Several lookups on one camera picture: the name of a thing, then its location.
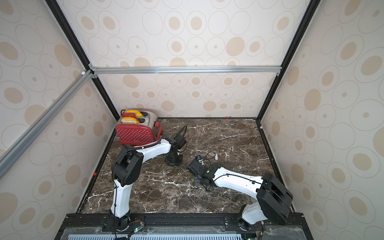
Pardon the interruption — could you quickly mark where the front toast slice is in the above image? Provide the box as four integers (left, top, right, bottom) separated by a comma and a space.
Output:
121, 117, 140, 125

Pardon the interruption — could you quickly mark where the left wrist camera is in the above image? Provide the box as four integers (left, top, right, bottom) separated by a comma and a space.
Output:
174, 134, 187, 150

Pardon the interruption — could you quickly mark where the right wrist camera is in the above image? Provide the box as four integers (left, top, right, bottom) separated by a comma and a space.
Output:
187, 160, 207, 177

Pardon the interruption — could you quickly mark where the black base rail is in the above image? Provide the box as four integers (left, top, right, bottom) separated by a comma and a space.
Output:
55, 213, 313, 240

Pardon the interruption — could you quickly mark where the red toaster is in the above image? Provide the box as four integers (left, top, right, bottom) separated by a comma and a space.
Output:
115, 110, 163, 146

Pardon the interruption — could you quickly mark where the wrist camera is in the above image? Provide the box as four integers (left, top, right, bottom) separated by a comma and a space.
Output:
174, 134, 187, 150
187, 160, 207, 177

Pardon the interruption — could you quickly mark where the horizontal aluminium bar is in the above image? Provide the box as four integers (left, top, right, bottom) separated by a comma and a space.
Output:
90, 65, 282, 75

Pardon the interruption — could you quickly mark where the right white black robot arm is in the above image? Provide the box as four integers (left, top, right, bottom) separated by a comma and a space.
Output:
188, 160, 293, 225

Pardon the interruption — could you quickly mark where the back toast slice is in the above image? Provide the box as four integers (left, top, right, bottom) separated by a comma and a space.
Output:
122, 110, 143, 119

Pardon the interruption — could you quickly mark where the toast slice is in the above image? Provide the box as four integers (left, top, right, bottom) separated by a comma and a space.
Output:
121, 117, 140, 125
122, 110, 143, 119

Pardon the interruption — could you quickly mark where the left diagonal aluminium bar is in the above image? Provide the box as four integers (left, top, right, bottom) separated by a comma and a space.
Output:
1, 70, 93, 177

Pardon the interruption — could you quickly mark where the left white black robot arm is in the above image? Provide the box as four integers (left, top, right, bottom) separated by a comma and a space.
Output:
110, 134, 187, 231

